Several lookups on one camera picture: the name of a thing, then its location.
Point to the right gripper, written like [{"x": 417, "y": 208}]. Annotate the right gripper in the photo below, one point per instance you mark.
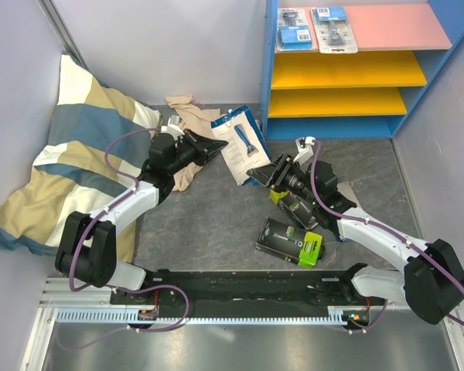
[{"x": 273, "y": 175}]

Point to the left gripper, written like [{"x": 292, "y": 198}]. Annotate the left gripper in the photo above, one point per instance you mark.
[{"x": 202, "y": 147}]

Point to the white box blue razor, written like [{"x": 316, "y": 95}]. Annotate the white box blue razor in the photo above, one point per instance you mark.
[{"x": 246, "y": 147}]

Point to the blue blister razor pack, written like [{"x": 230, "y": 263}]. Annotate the blue blister razor pack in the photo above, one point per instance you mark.
[{"x": 294, "y": 31}]

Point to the clear blister razor pack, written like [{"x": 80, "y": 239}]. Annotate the clear blister razor pack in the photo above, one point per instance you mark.
[{"x": 333, "y": 30}]

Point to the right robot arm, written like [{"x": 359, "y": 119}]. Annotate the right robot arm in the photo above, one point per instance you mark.
[{"x": 427, "y": 277}]

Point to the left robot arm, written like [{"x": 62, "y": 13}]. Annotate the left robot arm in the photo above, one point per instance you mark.
[{"x": 87, "y": 253}]

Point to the blue shelf unit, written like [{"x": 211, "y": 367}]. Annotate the blue shelf unit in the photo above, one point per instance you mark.
[{"x": 402, "y": 46}]

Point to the beige cloth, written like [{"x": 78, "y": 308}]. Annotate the beige cloth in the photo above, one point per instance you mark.
[{"x": 198, "y": 120}]

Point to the white razor box right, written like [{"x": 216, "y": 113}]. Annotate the white razor box right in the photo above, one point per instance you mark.
[{"x": 344, "y": 193}]

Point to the patchwork pillow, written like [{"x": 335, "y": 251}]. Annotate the patchwork pillow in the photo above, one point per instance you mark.
[{"x": 98, "y": 141}]

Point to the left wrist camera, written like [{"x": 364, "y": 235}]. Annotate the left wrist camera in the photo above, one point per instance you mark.
[{"x": 172, "y": 127}]

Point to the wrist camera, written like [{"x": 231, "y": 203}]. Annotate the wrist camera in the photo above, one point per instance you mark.
[
  {"x": 172, "y": 127},
  {"x": 304, "y": 146}
]

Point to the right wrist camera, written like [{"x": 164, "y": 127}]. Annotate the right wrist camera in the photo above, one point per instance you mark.
[{"x": 304, "y": 146}]

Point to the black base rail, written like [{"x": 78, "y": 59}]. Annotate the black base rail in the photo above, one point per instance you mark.
[{"x": 247, "y": 294}]

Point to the slotted cable duct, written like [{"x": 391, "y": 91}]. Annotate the slotted cable duct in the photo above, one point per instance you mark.
[{"x": 137, "y": 317}]

